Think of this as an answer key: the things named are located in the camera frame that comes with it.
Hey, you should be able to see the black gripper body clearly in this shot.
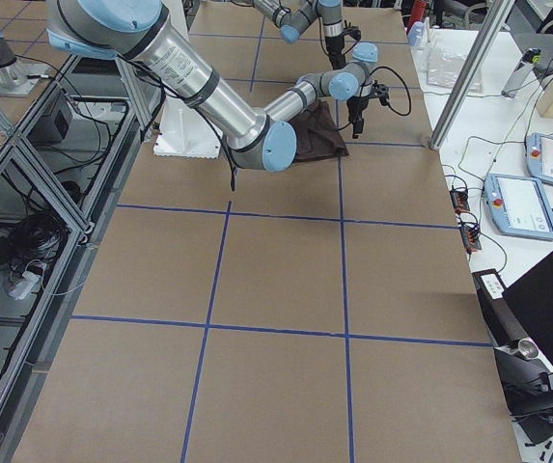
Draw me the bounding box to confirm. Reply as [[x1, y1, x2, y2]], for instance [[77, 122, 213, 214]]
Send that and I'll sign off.
[[323, 23, 361, 68], [360, 81, 390, 104]]

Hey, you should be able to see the brown t-shirt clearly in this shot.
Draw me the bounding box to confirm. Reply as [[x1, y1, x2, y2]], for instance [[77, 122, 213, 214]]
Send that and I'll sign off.
[[290, 100, 349, 162]]

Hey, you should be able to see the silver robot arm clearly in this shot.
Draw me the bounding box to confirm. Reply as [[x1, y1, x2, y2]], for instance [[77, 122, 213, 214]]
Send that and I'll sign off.
[[233, 0, 361, 69], [46, 1, 379, 172]]

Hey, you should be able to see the clear plastic bag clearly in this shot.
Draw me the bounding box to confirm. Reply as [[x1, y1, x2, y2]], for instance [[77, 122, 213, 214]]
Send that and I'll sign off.
[[427, 48, 468, 89]]

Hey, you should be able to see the red cylinder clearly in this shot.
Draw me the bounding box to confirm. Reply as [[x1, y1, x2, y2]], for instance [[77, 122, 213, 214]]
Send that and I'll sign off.
[[408, 0, 427, 28]]

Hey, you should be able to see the orange black circuit board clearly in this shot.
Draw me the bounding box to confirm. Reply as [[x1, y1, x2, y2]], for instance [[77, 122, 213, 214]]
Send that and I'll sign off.
[[450, 188, 470, 213]]

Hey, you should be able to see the near blue teach pendant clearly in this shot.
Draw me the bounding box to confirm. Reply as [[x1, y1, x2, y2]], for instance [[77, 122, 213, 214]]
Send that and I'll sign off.
[[484, 174, 553, 241]]

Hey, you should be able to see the brown paper table cover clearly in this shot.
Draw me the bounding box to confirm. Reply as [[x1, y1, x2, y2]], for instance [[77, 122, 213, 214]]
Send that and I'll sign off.
[[14, 9, 520, 462]]

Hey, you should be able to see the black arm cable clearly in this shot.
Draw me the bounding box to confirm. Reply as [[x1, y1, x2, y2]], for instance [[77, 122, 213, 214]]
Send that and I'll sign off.
[[111, 52, 412, 192]]

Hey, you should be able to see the aluminium frame post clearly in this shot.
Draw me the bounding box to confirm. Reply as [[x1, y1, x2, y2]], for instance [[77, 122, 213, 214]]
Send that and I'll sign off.
[[429, 0, 515, 150]]

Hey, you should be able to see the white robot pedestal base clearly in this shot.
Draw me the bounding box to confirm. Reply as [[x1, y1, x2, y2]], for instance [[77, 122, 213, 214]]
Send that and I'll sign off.
[[153, 96, 221, 159]]

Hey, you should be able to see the aluminium frame rail structure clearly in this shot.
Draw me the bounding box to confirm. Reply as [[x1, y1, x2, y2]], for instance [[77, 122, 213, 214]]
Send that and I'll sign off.
[[0, 57, 163, 462]]

